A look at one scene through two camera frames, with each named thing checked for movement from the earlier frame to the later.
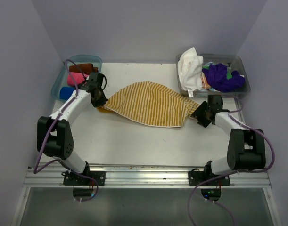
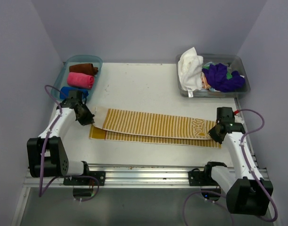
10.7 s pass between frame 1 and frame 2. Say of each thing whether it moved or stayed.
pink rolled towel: stayed
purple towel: stayed
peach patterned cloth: stayed
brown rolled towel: stayed
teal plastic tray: stayed
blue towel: stayed
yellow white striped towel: moved
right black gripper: moved
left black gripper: moved
